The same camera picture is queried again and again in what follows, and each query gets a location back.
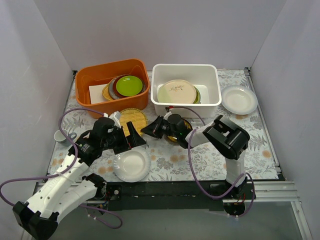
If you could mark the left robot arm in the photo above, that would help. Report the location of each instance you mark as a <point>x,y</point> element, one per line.
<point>41,213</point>

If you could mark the orange plastic bin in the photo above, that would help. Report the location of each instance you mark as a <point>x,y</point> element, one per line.
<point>103,74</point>

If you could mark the teal white dotted mug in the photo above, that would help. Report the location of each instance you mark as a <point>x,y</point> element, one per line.
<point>62,140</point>

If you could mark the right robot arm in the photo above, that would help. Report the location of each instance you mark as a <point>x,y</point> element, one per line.
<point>228,138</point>

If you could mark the white scalloped paper plate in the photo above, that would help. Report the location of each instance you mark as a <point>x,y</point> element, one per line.
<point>133,165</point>

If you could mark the aluminium frame rail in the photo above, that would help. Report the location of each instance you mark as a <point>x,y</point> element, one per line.
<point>275,214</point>

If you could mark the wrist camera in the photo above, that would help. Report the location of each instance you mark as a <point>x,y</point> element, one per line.
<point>168,112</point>
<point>115,116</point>

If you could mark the white plastic bin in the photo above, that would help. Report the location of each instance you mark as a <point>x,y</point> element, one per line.
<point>203,76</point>

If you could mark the cream plate with twig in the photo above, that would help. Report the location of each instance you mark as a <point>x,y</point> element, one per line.
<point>177,91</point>

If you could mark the woven mat in bin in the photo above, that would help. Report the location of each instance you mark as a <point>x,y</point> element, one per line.
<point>105,93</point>

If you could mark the dark red plate in bin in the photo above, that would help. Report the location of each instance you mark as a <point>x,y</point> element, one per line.
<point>114,86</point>

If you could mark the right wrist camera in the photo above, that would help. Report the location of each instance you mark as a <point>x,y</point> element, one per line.
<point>168,112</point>

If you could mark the green round plate in bin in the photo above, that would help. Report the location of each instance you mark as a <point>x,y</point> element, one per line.
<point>129,86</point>

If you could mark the round woven bamboo mat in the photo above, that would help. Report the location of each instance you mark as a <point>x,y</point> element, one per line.
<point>136,116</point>

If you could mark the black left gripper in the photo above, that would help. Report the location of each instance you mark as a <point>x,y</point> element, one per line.
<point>124,142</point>

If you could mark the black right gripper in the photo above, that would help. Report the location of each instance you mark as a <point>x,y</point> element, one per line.
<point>160,127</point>

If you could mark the white paper in bin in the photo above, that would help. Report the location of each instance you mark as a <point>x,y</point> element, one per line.
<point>96,94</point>

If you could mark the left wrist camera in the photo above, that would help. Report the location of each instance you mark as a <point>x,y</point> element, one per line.
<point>115,116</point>

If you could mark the green polka dot plate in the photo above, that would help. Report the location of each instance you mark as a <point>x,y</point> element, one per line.
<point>198,96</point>

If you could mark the yellow brown patterned plate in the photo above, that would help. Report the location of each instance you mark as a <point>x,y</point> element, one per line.
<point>186,123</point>

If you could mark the white deep bowl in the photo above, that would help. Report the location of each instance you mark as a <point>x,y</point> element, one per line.
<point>239,100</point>

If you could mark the grey plate in bin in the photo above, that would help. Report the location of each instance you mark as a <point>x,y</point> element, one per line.
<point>111,92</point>

